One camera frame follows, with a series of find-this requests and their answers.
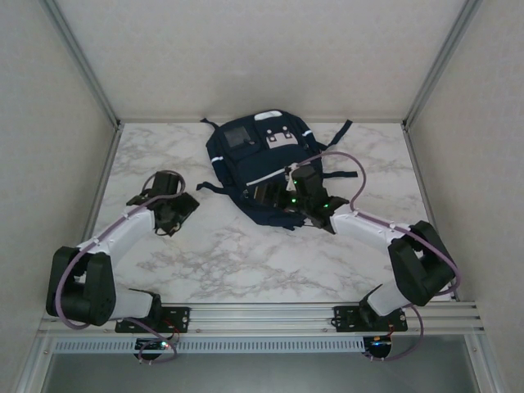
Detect navy blue backpack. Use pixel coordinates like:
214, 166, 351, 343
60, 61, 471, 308
195, 109, 359, 233

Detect aluminium side table rail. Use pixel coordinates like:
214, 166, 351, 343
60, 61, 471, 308
64, 122, 124, 305
402, 122, 459, 303

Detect aluminium back frame bar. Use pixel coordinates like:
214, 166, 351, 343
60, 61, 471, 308
118, 117, 406, 125

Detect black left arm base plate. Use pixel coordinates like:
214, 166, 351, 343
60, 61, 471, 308
115, 306, 192, 334

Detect aluminium mounting rail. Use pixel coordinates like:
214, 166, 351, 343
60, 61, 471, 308
36, 301, 486, 338

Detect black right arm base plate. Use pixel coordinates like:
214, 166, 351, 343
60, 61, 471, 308
333, 305, 410, 333

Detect white slotted cable duct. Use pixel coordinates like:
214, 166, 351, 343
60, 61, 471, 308
52, 337, 367, 355

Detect aluminium frame post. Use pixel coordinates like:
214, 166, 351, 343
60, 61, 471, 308
402, 0, 485, 129
43, 0, 123, 129

